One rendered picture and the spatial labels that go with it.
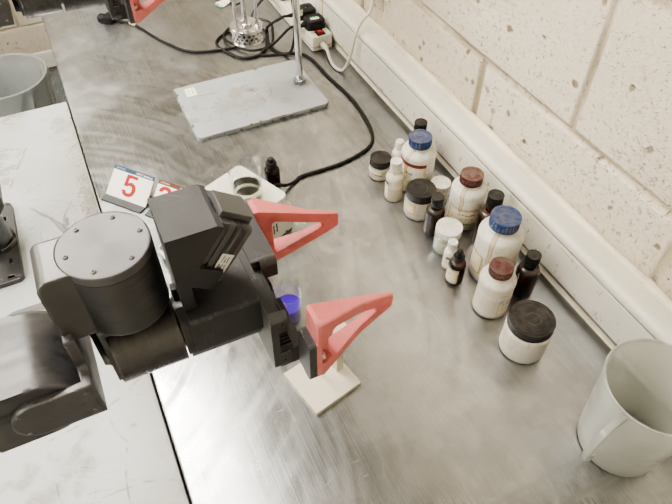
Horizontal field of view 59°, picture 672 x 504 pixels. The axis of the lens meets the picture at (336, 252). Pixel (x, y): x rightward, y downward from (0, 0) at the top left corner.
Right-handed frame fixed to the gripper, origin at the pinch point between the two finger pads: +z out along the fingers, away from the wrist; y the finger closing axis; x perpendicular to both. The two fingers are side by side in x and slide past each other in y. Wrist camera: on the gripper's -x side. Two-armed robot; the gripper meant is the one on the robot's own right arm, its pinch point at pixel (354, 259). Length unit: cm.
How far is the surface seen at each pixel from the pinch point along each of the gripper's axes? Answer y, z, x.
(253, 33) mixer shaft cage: 80, 18, 23
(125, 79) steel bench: 103, -6, 40
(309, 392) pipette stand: 10.6, -0.2, 39.4
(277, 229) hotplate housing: 40, 7, 37
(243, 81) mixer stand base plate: 89, 18, 39
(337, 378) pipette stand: 10.9, 4.3, 39.4
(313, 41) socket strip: 95, 38, 37
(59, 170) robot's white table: 76, -25, 41
